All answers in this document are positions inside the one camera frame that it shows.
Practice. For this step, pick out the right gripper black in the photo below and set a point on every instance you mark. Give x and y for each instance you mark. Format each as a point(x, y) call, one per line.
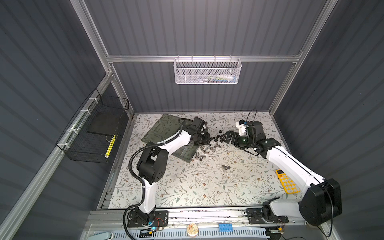
point(230, 133)

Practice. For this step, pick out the blue toy brick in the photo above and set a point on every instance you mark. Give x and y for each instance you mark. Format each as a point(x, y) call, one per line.
point(225, 227)

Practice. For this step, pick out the black wire mesh basket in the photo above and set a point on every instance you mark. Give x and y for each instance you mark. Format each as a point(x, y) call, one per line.
point(87, 139)

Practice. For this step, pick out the yellow marker in black basket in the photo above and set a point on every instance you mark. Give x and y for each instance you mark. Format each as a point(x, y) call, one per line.
point(110, 147)

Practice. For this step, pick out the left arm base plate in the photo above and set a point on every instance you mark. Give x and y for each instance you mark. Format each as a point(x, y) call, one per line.
point(137, 218)

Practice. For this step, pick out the yellow calculator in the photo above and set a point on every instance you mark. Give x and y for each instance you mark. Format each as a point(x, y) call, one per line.
point(288, 184)

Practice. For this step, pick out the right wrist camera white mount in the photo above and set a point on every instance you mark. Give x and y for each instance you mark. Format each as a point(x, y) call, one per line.
point(242, 127)

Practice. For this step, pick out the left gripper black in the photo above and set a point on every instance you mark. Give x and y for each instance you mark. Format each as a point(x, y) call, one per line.
point(205, 139)

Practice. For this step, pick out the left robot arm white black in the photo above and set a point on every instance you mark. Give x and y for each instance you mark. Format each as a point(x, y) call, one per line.
point(154, 158)

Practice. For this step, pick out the green compartment organizer box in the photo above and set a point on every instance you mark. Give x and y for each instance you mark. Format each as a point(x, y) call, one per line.
point(163, 129)

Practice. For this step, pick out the markers in white basket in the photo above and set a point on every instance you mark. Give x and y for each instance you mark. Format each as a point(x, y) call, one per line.
point(220, 79)

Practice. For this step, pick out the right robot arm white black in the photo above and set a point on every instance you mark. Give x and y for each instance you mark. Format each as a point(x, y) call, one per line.
point(321, 198)

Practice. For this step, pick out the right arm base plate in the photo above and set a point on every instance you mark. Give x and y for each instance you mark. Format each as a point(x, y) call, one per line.
point(264, 216)

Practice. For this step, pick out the white wire mesh basket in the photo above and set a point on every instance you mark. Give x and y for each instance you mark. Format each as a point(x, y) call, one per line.
point(188, 71)

